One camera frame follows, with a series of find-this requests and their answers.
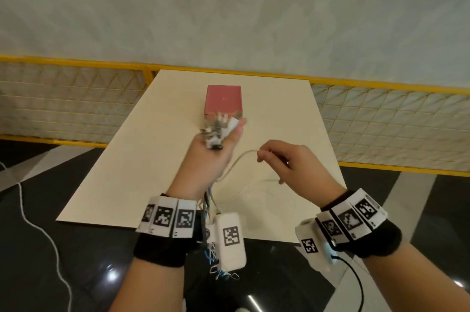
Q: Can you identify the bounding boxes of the person's left hand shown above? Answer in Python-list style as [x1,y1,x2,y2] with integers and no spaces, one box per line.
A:
[167,117,247,200]

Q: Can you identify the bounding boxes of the person's right hand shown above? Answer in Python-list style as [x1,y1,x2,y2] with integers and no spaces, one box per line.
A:
[257,140,348,210]

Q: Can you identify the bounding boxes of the pink green drawer box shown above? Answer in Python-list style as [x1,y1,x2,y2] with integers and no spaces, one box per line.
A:
[204,84,245,121]

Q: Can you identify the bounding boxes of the person's right forearm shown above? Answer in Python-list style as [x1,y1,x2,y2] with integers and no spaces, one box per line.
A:
[361,240,470,312]

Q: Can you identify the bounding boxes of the person's left forearm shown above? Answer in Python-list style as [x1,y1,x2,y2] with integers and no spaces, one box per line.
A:
[108,258,188,312]

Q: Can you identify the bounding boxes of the white wrist camera with marker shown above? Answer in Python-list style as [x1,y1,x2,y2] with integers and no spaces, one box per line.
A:
[205,212,247,273]
[295,218,337,272]

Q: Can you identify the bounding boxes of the black camera cable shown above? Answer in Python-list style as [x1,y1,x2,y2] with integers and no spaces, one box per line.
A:
[330,255,365,312]

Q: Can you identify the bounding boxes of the white floor cable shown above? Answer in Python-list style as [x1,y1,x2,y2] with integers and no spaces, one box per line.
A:
[0,161,73,312]

